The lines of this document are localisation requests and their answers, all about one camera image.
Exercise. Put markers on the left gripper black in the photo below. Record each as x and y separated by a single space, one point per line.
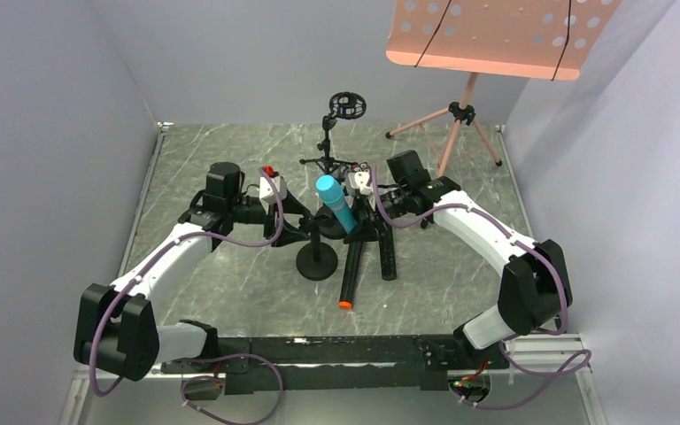
273 220

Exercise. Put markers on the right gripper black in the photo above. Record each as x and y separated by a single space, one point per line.
367 207

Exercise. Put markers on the black microphone orange end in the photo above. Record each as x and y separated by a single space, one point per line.
350 277

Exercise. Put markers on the black round-base mic stand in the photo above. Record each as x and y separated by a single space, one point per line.
316 261
331 226

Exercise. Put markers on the blue microphone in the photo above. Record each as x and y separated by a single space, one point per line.
331 193

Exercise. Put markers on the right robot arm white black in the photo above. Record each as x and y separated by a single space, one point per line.
534 285

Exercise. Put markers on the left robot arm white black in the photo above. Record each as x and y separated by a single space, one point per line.
117 331

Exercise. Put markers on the pink music stand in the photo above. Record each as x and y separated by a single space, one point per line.
547 40

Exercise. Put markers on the glitter black microphone silver head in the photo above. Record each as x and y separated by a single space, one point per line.
387 254

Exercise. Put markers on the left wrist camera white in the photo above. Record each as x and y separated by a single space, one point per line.
272 187

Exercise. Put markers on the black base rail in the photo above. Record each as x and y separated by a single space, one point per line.
426 362

